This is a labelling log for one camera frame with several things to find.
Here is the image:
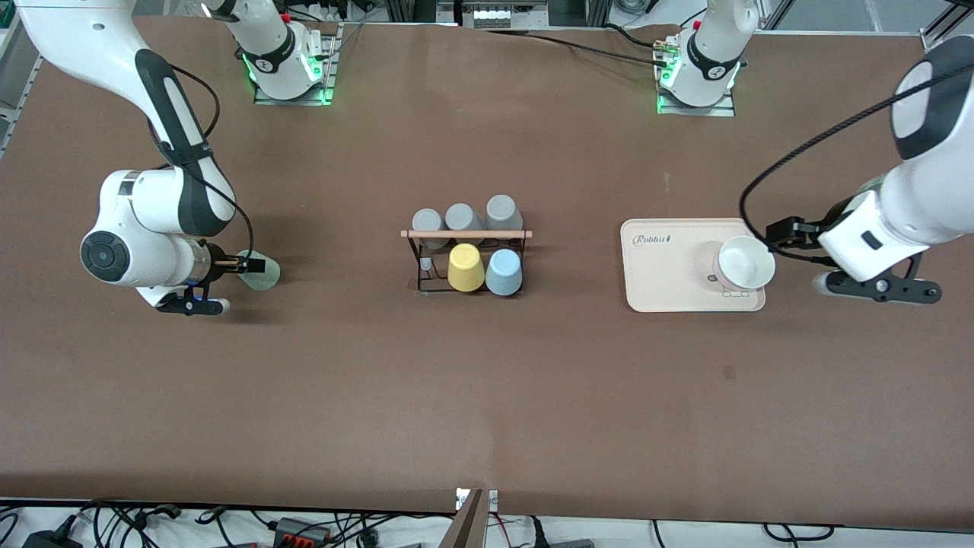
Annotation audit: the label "black power adapter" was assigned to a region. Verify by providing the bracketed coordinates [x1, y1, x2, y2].
[23, 527, 84, 548]

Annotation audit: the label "grey orange connector block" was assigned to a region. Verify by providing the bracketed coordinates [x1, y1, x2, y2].
[274, 518, 332, 546]

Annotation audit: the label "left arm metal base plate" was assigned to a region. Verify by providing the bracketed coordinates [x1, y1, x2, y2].
[656, 42, 737, 117]

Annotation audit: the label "light blue cup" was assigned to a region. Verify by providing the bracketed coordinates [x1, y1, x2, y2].
[485, 249, 524, 297]

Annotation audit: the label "black floor cable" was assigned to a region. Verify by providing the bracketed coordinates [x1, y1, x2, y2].
[84, 500, 183, 548]
[763, 522, 834, 543]

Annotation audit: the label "short black table cable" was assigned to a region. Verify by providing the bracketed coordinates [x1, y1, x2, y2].
[605, 23, 667, 51]

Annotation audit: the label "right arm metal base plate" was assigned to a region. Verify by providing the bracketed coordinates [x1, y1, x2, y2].
[253, 23, 337, 106]

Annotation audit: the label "black wire cup rack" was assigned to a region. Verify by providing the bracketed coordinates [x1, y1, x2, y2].
[401, 227, 533, 295]

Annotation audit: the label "pale green cup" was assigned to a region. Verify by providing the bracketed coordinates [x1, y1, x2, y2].
[236, 250, 281, 292]

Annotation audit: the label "yellow cup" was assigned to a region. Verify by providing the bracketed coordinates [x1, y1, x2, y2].
[447, 243, 486, 292]

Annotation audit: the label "long black table cable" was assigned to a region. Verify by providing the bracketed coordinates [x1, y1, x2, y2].
[487, 29, 670, 65]

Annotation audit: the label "beige rabbit print tray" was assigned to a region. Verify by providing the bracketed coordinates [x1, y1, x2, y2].
[620, 218, 766, 314]

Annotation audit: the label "white bowl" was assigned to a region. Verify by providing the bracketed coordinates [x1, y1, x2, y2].
[712, 235, 777, 292]

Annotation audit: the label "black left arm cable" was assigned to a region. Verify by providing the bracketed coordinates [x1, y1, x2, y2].
[740, 65, 974, 266]

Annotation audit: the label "grey cup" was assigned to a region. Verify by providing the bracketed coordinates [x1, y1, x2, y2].
[485, 195, 524, 241]
[412, 209, 445, 250]
[444, 203, 488, 241]

